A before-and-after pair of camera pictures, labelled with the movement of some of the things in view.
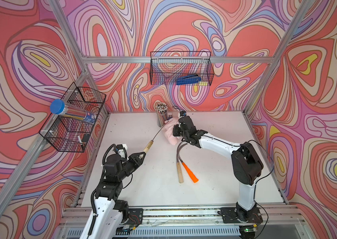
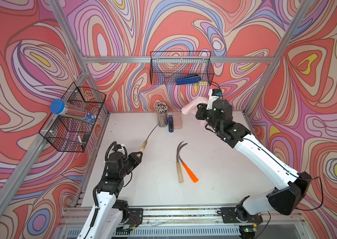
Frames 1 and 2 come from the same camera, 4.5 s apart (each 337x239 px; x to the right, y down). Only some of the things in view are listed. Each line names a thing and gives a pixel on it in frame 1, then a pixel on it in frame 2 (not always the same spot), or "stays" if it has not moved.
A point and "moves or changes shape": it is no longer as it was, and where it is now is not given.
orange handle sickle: (193, 178) stays
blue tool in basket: (188, 79) stays
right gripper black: (175, 131) to (201, 109)
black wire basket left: (71, 132) stays
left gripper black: (133, 161) stays
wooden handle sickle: (180, 172) stays
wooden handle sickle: (151, 142) moves or changes shape
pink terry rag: (168, 128) to (192, 107)
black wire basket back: (166, 66) stays
